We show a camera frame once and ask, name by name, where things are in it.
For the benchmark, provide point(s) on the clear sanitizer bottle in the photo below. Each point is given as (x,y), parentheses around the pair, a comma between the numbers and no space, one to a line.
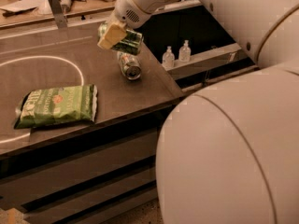
(168,58)
(184,52)

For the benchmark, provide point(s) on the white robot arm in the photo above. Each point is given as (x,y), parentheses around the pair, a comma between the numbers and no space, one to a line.
(229,153)

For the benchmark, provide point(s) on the white green soda can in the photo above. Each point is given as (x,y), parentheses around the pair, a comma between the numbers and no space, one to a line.
(130,65)

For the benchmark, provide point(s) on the right clear sanitizer bottle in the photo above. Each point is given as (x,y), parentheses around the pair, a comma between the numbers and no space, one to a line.
(184,52)

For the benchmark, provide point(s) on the white paper sheet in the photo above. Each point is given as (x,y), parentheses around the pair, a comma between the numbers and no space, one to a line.
(21,6)

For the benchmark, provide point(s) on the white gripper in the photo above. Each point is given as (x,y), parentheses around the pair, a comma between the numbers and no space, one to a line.
(131,7)

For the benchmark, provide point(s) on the green chip bag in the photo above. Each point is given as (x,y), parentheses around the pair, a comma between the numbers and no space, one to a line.
(56,106)

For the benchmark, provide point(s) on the grey table with slats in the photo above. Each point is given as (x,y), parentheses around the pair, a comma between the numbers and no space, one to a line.
(86,172)

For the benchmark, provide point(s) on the left clear sanitizer bottle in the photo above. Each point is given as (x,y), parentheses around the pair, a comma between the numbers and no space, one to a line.
(168,58)

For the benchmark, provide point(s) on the grey metal bracket left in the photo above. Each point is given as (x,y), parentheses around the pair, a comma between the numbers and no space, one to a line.
(58,14)

